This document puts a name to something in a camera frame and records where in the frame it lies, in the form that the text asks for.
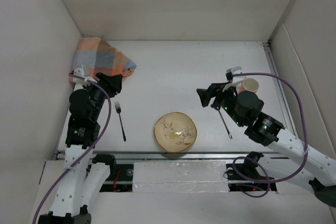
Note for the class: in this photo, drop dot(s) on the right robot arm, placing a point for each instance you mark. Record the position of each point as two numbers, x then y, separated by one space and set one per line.
316 172

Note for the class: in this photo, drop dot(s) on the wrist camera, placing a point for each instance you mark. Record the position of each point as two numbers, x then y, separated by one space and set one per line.
232 71
79 74

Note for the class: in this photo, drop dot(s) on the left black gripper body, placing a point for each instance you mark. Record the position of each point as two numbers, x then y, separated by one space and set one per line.
98 95

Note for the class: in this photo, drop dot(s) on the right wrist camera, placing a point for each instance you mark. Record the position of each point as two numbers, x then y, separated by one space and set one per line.
232 71

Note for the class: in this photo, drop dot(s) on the beige bird pattern plate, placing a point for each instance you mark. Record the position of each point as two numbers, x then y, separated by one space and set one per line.
175 132

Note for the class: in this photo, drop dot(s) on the white foam block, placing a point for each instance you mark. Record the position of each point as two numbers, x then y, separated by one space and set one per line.
180 177

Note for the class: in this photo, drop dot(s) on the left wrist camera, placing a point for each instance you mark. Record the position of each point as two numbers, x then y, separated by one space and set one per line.
79 74

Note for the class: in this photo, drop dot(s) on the orange blue checkered cloth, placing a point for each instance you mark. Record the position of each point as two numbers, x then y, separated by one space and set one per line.
99 56

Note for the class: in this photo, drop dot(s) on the pink ceramic mug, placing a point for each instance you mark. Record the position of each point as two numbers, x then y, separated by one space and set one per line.
248 84

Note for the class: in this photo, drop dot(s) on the black metal spoon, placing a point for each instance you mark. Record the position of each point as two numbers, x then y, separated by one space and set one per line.
225 125

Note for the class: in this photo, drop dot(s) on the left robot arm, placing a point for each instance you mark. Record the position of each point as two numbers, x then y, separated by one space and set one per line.
71 197

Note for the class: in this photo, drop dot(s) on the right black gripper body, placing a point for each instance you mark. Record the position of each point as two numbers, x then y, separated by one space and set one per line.
227 99

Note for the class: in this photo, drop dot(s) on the black metal fork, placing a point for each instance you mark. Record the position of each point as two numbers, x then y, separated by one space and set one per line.
118 110

